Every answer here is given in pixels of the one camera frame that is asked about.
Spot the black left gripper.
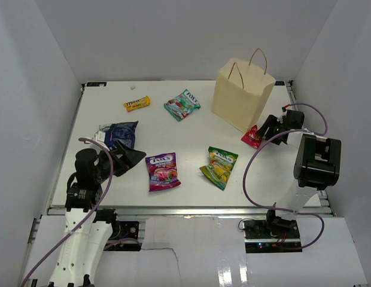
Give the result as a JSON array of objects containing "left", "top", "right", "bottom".
[{"left": 94, "top": 139, "right": 146, "bottom": 182}]

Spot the red mint candy packet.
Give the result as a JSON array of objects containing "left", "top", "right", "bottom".
[{"left": 241, "top": 125, "right": 263, "bottom": 149}]

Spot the yellow M&M's candy packet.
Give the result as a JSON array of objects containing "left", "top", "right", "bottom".
[{"left": 123, "top": 96, "right": 151, "bottom": 112}]

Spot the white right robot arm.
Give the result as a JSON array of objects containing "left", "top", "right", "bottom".
[{"left": 256, "top": 110, "right": 342, "bottom": 239}]

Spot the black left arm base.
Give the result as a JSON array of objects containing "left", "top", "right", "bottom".
[{"left": 105, "top": 221, "right": 142, "bottom": 252}]

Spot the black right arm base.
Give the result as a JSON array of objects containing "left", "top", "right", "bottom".
[{"left": 238, "top": 219, "right": 302, "bottom": 254}]

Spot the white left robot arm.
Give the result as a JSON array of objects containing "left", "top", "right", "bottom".
[{"left": 48, "top": 141, "right": 146, "bottom": 286}]

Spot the dark blue snack bag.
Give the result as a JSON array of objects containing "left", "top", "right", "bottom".
[{"left": 99, "top": 121, "right": 139, "bottom": 149}]

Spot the purple Fox's candy bag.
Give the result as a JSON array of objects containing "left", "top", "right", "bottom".
[{"left": 145, "top": 152, "right": 181, "bottom": 193}]

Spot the beige paper bag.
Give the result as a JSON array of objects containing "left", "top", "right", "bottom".
[{"left": 212, "top": 48, "right": 276, "bottom": 133}]

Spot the green Fox's candy bag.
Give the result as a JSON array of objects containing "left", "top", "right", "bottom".
[{"left": 199, "top": 146, "right": 238, "bottom": 191}]

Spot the teal Fox's candy bag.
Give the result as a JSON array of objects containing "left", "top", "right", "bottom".
[{"left": 163, "top": 89, "right": 201, "bottom": 122}]

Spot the blue label sticker left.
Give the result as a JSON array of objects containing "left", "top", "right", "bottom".
[{"left": 86, "top": 82, "right": 107, "bottom": 87}]

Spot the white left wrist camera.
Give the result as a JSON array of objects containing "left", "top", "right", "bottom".
[{"left": 92, "top": 130, "right": 110, "bottom": 149}]

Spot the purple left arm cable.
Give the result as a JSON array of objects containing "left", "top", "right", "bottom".
[{"left": 20, "top": 137, "right": 142, "bottom": 287}]

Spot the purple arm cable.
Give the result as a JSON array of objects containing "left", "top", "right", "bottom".
[
  {"left": 242, "top": 103, "right": 329, "bottom": 250},
  {"left": 20, "top": 137, "right": 142, "bottom": 287}
]

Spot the aluminium table front rail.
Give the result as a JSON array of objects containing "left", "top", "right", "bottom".
[{"left": 48, "top": 207, "right": 332, "bottom": 216}]

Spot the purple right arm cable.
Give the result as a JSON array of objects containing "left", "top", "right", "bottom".
[{"left": 242, "top": 103, "right": 329, "bottom": 250}]

